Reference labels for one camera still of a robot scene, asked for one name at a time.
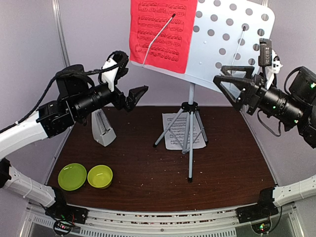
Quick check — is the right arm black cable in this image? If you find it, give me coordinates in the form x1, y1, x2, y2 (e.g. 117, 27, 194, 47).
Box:
256, 66, 307, 136

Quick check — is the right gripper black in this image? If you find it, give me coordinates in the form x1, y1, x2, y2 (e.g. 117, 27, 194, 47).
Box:
213, 64, 305, 127

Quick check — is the green plate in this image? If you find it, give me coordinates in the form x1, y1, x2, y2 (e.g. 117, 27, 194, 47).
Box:
58, 163, 87, 191

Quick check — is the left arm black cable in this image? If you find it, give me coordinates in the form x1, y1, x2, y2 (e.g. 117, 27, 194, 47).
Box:
0, 50, 130, 134

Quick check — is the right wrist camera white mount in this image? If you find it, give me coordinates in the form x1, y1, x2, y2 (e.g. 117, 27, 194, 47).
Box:
258, 38, 283, 89

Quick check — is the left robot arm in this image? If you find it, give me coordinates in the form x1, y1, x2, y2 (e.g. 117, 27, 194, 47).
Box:
0, 64, 149, 219

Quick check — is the white perforated music stand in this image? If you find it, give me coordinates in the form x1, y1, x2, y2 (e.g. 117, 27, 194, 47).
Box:
130, 0, 276, 183

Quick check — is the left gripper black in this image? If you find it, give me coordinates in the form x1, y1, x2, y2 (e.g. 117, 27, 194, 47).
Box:
72, 80, 148, 119

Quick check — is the red sheet music page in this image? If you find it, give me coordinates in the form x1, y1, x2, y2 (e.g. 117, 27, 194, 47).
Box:
129, 0, 198, 74

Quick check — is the white sheet music page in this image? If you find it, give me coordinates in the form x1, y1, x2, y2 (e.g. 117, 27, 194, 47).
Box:
164, 113, 206, 150

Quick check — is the grey metronome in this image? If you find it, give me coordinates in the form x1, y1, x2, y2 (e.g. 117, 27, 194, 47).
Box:
91, 109, 117, 147

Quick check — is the yellow-green bowl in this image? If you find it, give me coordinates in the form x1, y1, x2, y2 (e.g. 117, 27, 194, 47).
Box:
87, 165, 113, 189

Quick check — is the aluminium corner post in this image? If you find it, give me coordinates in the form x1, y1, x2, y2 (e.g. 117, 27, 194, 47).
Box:
261, 0, 270, 8
51, 0, 70, 67

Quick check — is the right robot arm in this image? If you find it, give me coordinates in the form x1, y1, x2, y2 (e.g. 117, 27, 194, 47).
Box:
213, 66, 316, 221

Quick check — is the right aluminium corner post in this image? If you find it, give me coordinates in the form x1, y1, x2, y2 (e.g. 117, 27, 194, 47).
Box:
261, 0, 270, 8

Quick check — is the aluminium front rail frame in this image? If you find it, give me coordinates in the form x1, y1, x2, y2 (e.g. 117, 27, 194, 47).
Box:
24, 195, 297, 237

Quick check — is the left aluminium corner post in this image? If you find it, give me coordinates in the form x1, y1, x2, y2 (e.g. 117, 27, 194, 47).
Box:
51, 0, 70, 67

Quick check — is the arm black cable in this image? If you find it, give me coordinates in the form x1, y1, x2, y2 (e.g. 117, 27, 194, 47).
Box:
0, 50, 130, 134
256, 66, 307, 136

